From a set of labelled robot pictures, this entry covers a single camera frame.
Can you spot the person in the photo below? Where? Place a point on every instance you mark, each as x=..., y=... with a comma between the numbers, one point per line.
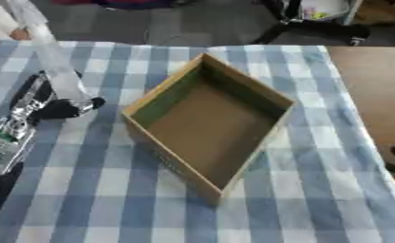
x=10, y=14

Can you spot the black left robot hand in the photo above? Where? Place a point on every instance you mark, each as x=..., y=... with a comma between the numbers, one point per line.
x=62, y=109

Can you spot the person's hand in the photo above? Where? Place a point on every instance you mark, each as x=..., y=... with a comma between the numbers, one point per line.
x=20, y=34

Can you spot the black office chair base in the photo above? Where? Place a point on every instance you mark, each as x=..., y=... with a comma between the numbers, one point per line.
x=311, y=30

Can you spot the tan cardboard box green inside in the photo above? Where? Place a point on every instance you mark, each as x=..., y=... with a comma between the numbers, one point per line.
x=206, y=126

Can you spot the brown cardboard box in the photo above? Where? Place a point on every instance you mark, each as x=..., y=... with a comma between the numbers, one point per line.
x=381, y=12

